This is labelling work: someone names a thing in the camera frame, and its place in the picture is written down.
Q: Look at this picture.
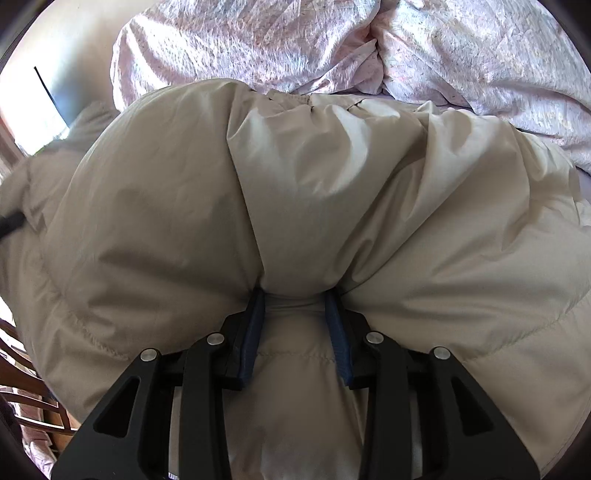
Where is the wooden chair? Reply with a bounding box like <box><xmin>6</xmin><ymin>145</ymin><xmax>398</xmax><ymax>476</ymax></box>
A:
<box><xmin>0</xmin><ymin>318</ymin><xmax>80</xmax><ymax>464</ymax></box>

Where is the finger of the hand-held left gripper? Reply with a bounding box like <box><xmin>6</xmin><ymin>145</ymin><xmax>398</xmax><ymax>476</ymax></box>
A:
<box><xmin>0</xmin><ymin>211</ymin><xmax>25</xmax><ymax>240</ymax></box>

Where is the bed with lavender sheet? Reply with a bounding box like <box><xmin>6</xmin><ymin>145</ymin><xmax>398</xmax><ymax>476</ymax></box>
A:
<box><xmin>570</xmin><ymin>164</ymin><xmax>591</xmax><ymax>222</ymax></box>

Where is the white puffer jacket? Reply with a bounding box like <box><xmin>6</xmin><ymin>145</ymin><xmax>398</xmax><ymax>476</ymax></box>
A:
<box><xmin>0</xmin><ymin>78</ymin><xmax>591</xmax><ymax>480</ymax></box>

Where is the black flat screen television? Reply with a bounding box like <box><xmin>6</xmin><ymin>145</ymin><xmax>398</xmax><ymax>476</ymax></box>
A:
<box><xmin>34</xmin><ymin>66</ymin><xmax>71</xmax><ymax>140</ymax></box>

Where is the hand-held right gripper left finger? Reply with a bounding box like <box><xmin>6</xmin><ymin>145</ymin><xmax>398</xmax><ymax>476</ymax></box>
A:
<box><xmin>51</xmin><ymin>288</ymin><xmax>268</xmax><ymax>480</ymax></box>

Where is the pink floral duvet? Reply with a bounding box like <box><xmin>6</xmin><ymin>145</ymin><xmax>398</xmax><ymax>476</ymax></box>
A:
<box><xmin>111</xmin><ymin>0</ymin><xmax>591</xmax><ymax>171</ymax></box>

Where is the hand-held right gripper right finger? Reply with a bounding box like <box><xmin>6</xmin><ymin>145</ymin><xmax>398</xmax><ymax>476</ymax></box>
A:
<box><xmin>322</xmin><ymin>292</ymin><xmax>540</xmax><ymax>480</ymax></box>

